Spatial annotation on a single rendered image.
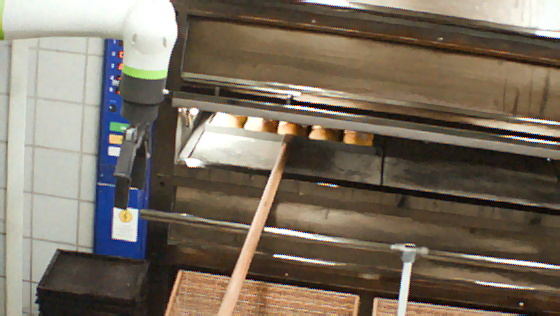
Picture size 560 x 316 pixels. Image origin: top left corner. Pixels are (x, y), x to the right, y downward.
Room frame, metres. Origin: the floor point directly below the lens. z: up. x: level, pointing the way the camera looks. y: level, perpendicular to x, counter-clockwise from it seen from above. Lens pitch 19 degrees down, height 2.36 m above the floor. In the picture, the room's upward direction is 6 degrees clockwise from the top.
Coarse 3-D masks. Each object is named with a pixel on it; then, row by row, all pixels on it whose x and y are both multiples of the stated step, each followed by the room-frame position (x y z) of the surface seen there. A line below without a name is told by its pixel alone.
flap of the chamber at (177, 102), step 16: (224, 112) 3.04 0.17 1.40; (240, 112) 3.04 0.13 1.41; (256, 112) 3.03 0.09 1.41; (272, 112) 3.03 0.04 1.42; (352, 128) 3.01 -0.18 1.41; (368, 128) 3.01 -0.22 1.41; (384, 128) 3.01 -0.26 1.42; (400, 128) 3.01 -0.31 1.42; (464, 144) 2.99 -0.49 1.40; (480, 144) 2.99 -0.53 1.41; (496, 144) 2.99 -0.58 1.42; (512, 144) 2.99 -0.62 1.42
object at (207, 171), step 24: (192, 168) 3.19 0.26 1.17; (216, 168) 3.19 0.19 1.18; (240, 168) 3.22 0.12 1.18; (312, 192) 3.17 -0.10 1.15; (336, 192) 3.16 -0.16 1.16; (360, 192) 3.16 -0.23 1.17; (384, 192) 3.15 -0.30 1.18; (408, 192) 3.17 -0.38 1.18; (432, 192) 3.19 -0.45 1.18; (480, 216) 3.13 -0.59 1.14; (504, 216) 3.13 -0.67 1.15; (528, 216) 3.12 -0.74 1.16; (552, 216) 3.12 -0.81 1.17
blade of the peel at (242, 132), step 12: (216, 132) 3.51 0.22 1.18; (228, 132) 3.51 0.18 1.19; (240, 132) 3.51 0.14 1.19; (252, 132) 3.50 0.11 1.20; (264, 132) 3.50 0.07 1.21; (300, 144) 3.49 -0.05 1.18; (312, 144) 3.49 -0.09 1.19; (324, 144) 3.48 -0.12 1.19; (336, 144) 3.48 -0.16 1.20; (348, 144) 3.48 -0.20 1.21
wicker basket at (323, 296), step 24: (216, 288) 3.14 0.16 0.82; (264, 288) 3.14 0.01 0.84; (288, 288) 3.13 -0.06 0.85; (168, 312) 2.97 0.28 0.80; (192, 312) 3.12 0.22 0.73; (216, 312) 3.12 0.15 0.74; (240, 312) 3.12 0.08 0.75; (264, 312) 3.12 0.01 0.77; (288, 312) 3.12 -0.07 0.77; (312, 312) 3.11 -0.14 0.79; (336, 312) 3.11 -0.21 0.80
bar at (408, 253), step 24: (144, 216) 2.82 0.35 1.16; (168, 216) 2.82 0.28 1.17; (192, 216) 2.82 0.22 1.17; (312, 240) 2.79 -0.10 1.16; (336, 240) 2.79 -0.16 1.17; (360, 240) 2.79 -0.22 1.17; (408, 264) 2.76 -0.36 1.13; (480, 264) 2.76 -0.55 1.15; (504, 264) 2.75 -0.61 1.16; (528, 264) 2.75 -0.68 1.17; (552, 264) 2.76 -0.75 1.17; (408, 288) 2.71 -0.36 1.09
